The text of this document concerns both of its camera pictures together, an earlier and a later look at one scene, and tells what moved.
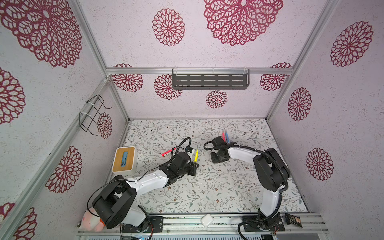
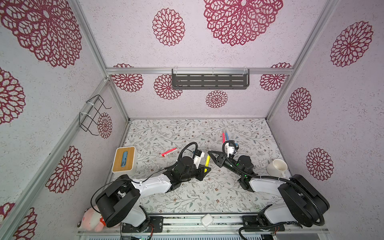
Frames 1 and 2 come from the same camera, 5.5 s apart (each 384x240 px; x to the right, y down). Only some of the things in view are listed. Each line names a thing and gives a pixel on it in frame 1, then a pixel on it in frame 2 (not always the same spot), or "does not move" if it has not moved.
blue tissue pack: (124, 159) does not move
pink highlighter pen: (163, 154) does not move
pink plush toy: (90, 222) does not move
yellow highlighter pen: (196, 156) → (207, 162)
